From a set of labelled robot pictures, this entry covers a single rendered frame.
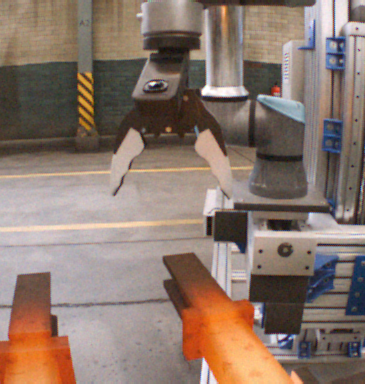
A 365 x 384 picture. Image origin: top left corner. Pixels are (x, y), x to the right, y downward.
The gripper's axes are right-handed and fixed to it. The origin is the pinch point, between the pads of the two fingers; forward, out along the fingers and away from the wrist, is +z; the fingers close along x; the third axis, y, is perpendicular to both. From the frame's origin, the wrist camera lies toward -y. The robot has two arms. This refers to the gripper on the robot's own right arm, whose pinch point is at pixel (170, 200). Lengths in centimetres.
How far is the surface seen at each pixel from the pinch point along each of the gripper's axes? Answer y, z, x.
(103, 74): 614, -29, 196
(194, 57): 654, -56, 48
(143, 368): 76, 93, 22
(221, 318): -26.1, -0.2, -6.9
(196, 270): -19.7, -0.3, -4.8
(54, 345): -31.0, -0.5, 2.5
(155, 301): 129, 93, 26
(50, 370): -32.6, 0.1, 2.2
